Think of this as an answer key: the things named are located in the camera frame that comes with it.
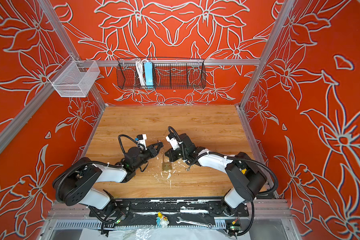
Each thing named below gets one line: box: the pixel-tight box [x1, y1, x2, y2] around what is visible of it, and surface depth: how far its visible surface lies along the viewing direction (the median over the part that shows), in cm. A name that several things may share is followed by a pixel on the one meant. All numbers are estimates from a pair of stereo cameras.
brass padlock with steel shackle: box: [162, 153, 172, 171], surface depth 89 cm
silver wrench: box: [175, 216, 213, 229], surface depth 70 cm
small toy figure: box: [155, 211, 170, 229], surface depth 69 cm
